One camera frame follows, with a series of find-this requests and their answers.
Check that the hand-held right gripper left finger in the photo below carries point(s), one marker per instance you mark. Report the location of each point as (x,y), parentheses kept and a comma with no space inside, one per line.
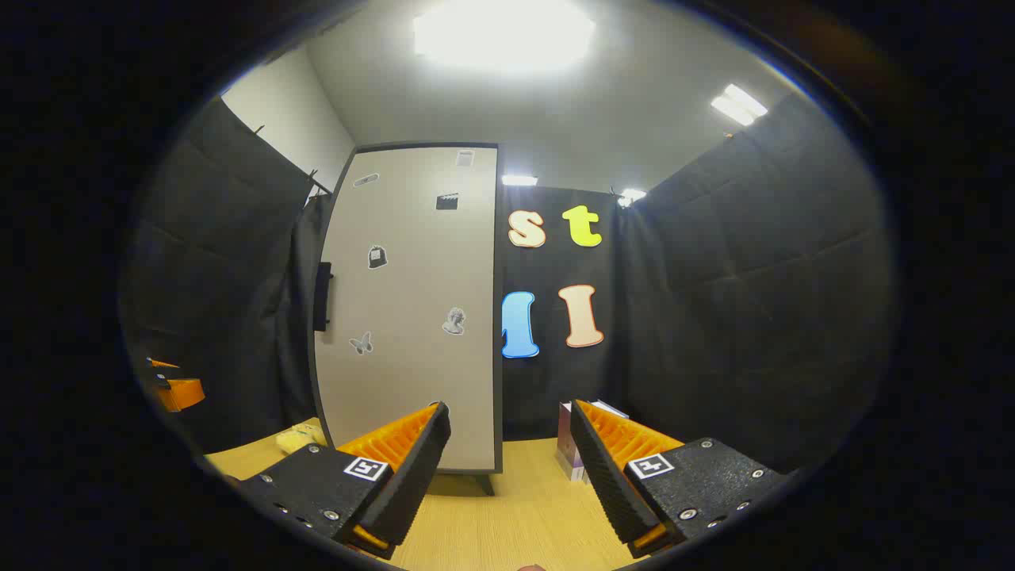
(416,468)

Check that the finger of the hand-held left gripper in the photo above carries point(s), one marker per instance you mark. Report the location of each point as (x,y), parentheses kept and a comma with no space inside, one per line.
(162,363)
(184,393)

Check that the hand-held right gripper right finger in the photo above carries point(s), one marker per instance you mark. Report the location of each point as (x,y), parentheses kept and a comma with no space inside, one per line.
(607,476)

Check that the yellow coaster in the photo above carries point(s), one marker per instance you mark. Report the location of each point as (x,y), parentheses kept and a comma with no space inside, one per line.
(300,438)

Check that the grey cabinet door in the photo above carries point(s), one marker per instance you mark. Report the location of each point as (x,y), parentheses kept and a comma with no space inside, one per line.
(404,317)

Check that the book with purple cover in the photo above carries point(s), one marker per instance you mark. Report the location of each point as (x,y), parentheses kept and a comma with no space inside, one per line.
(567,444)

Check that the blue book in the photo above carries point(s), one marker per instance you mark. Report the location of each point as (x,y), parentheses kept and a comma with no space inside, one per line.
(610,408)

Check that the black backdrop cloth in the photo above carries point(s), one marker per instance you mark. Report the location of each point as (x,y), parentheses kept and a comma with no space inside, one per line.
(753,317)

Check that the small ceiling light panel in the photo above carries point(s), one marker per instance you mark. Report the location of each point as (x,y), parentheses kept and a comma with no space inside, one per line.
(519,180)
(632,196)

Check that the double ceiling light panel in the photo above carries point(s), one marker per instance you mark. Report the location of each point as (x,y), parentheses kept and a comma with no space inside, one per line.
(737,103)

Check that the large ceiling light panel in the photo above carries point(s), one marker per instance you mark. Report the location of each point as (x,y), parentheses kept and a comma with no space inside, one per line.
(503,36)

